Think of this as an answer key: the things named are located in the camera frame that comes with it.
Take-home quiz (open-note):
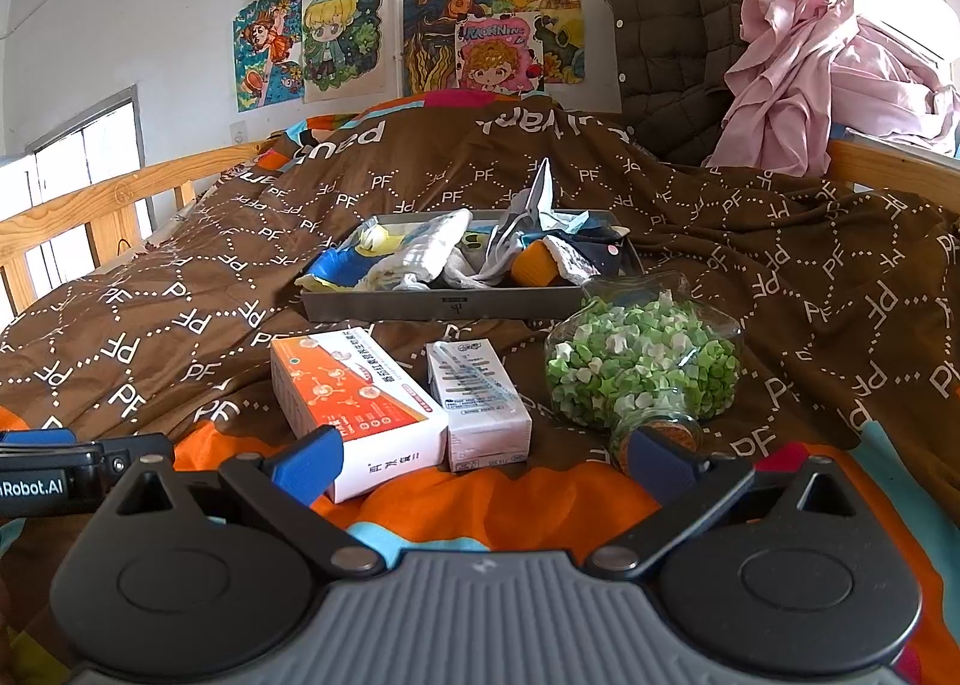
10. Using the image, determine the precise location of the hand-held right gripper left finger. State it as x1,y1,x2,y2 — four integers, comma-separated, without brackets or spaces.
94,425,387,577

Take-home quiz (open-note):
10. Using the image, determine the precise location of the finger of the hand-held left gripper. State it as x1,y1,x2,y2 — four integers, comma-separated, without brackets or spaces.
97,434,175,480
0,428,77,447

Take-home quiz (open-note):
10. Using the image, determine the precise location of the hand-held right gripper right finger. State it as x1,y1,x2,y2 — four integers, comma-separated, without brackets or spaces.
585,425,875,577

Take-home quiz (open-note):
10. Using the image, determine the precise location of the shallow box with cartoon print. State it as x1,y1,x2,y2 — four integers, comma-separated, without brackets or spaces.
296,209,646,322

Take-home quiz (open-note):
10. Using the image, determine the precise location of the orange white box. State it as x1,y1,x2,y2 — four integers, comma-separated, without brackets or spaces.
270,329,451,504

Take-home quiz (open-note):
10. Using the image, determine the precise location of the glass jar of green stars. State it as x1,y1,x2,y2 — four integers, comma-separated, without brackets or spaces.
544,272,743,477

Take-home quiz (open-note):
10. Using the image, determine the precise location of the small white box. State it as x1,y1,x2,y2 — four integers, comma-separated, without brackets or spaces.
426,340,533,474

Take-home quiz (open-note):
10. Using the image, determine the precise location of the white fluffy cloth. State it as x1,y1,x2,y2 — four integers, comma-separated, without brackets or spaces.
546,237,602,283

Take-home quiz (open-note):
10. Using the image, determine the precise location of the brown printed blanket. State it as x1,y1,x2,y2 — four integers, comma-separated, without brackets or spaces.
0,92,960,685

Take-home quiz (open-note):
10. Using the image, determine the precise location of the striped towel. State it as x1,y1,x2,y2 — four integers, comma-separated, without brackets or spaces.
373,214,472,290

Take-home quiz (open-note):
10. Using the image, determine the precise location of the pink garment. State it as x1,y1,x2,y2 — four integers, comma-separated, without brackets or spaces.
705,0,960,180

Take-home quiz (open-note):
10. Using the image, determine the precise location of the mermaid girl drawing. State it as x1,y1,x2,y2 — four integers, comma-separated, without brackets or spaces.
234,0,305,114

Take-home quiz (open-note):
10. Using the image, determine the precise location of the brown quilted jacket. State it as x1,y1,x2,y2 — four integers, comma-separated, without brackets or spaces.
604,0,826,165

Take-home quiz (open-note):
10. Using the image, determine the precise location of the blond green-cap figure drawing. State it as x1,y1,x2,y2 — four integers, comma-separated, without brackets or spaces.
300,0,389,103

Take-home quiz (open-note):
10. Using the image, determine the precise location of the pink-bordered cartoon figure drawing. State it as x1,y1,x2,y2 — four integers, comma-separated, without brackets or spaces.
456,12,545,94

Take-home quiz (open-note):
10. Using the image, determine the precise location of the underwater fish painting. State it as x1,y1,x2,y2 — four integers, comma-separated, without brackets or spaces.
401,0,496,97

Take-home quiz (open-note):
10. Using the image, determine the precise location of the wooden bed frame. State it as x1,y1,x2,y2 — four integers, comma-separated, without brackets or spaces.
0,139,960,326

